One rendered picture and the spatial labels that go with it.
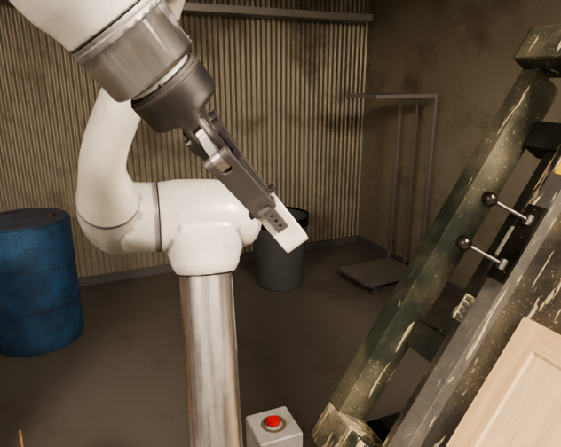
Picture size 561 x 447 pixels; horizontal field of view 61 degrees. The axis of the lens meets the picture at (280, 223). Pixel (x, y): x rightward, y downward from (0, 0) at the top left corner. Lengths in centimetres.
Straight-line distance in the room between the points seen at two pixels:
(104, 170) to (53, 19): 32
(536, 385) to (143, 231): 85
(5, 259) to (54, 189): 118
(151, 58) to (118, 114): 25
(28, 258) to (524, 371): 297
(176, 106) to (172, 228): 45
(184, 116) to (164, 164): 414
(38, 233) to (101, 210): 267
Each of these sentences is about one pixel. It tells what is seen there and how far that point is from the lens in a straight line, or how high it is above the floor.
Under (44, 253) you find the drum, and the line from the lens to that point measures 349.
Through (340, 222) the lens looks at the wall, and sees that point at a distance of 544.
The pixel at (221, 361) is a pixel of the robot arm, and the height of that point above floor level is 132.
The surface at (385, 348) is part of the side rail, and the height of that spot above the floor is 108.
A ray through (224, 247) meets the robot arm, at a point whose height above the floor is 152.
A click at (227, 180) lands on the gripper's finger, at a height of 172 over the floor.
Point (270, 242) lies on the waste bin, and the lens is 410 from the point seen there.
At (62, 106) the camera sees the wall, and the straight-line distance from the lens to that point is 443.
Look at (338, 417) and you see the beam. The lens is 146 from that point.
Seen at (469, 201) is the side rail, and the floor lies 148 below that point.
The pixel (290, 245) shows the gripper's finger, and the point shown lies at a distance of 55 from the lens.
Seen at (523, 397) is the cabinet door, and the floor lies 117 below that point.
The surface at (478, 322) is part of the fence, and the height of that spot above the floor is 126.
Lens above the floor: 181
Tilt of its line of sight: 17 degrees down
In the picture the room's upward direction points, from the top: straight up
